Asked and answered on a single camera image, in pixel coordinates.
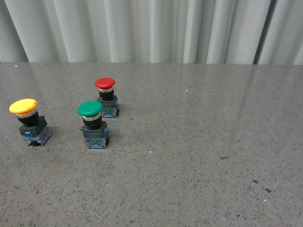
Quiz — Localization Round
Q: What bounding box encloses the yellow mushroom push button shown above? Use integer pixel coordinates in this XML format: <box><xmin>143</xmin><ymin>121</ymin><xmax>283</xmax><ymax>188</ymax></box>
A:
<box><xmin>9</xmin><ymin>98</ymin><xmax>52</xmax><ymax>146</ymax></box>

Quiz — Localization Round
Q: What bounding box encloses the red mushroom push button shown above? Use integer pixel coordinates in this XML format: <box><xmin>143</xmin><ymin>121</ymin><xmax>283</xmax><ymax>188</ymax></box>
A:
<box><xmin>95</xmin><ymin>77</ymin><xmax>119</xmax><ymax>118</ymax></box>

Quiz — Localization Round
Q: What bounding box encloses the green mushroom push button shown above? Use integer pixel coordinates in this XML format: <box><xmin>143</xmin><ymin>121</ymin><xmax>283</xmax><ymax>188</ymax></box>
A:
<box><xmin>77</xmin><ymin>100</ymin><xmax>109</xmax><ymax>149</ymax></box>

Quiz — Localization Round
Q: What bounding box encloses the white pleated curtain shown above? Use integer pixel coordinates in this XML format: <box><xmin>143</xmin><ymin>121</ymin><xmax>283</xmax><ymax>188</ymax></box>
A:
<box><xmin>0</xmin><ymin>0</ymin><xmax>303</xmax><ymax>65</ymax></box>

